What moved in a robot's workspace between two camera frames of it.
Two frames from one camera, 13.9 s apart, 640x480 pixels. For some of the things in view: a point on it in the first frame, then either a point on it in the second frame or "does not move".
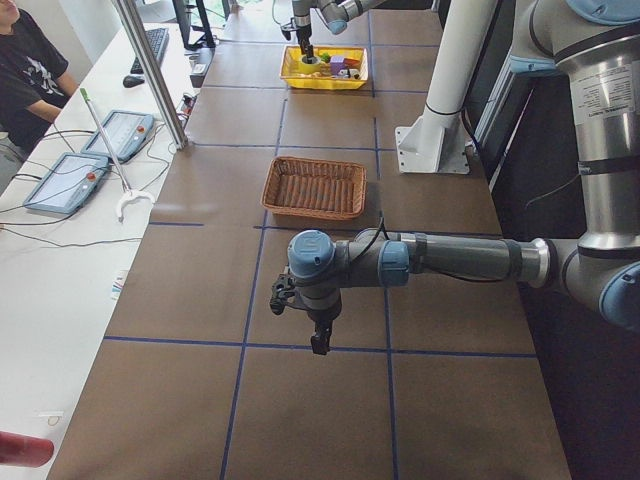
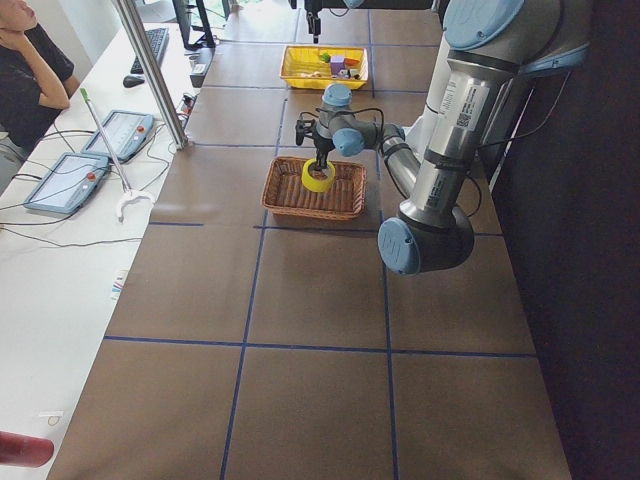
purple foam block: x=336 y=64 does not move
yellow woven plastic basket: x=290 y=67 does not move
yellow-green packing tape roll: x=310 y=68 -> x=315 y=184
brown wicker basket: x=315 y=188 does not move
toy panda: x=349 y=73 does not move
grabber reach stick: x=128 y=193 does not move
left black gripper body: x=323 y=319 -> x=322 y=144
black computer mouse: x=131 y=81 does not move
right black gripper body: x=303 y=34 -> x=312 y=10
